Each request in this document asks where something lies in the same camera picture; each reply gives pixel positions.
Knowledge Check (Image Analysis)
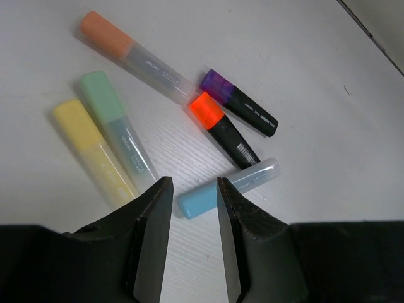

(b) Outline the peach cap translucent highlighter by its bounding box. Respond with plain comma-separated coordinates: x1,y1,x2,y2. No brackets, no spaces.
80,11,200,105

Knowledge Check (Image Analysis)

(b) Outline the mint cap translucent highlighter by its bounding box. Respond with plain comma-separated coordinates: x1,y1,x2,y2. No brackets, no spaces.
79,71,159,193

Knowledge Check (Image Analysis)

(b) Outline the orange cap black highlighter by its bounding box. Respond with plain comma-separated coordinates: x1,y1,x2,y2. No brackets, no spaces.
188,92,261,169

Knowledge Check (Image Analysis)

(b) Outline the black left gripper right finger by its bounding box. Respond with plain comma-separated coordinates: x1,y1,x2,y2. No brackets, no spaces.
217,178,403,302

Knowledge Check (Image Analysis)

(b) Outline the pale yellow cap translucent highlighter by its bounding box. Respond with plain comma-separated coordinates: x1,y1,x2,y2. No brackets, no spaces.
52,99,140,210

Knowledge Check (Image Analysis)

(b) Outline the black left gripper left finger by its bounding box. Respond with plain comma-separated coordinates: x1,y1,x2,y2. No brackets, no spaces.
1,177,174,302

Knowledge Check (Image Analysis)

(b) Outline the purple cap black highlighter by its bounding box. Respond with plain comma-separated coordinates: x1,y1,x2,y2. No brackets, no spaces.
199,69,278,137

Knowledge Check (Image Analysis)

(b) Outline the blue cap translucent highlighter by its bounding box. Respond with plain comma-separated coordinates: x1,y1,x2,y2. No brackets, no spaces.
178,158,281,220

